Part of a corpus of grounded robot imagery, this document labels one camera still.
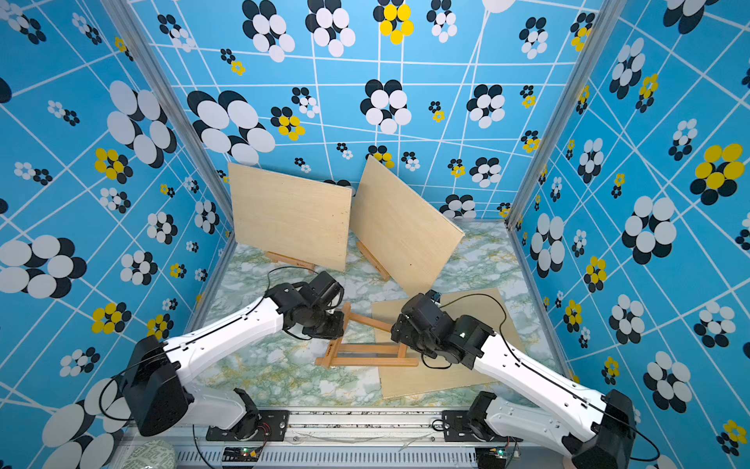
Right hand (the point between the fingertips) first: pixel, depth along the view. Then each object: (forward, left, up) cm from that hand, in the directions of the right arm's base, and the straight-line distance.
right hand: (403, 333), depth 74 cm
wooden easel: (+28, +31, -9) cm, 42 cm away
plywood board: (+37, +36, +7) cm, 52 cm away
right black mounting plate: (-19, -14, -15) cm, 28 cm away
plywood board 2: (+28, -3, +5) cm, 28 cm away
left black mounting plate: (-19, +35, -13) cm, 42 cm away
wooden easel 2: (+31, +9, -9) cm, 34 cm away
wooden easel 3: (-2, +17, -4) cm, 18 cm away
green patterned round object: (-25, +60, -12) cm, 66 cm away
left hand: (+2, +15, -3) cm, 16 cm away
